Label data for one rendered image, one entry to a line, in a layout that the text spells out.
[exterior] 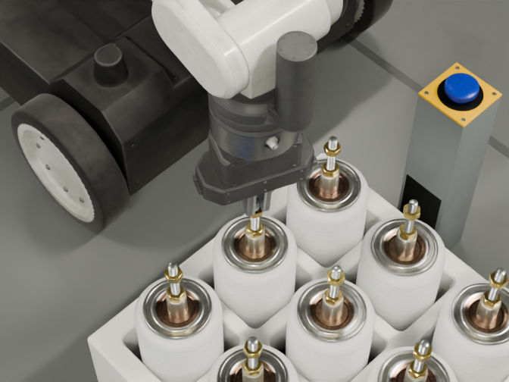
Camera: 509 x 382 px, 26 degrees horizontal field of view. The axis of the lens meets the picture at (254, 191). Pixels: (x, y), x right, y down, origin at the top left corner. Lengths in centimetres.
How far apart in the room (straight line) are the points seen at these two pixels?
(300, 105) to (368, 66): 80
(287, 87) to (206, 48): 8
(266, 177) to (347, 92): 64
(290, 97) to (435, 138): 42
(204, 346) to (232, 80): 37
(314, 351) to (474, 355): 17
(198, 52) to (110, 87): 51
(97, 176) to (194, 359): 33
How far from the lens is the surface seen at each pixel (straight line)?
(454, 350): 122
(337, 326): 119
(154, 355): 122
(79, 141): 142
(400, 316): 129
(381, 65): 176
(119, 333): 128
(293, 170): 110
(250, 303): 126
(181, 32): 95
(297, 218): 129
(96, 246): 156
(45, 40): 158
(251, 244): 122
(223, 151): 107
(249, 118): 99
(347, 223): 128
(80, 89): 145
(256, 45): 94
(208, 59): 93
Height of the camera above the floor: 130
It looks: 55 degrees down
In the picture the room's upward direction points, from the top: straight up
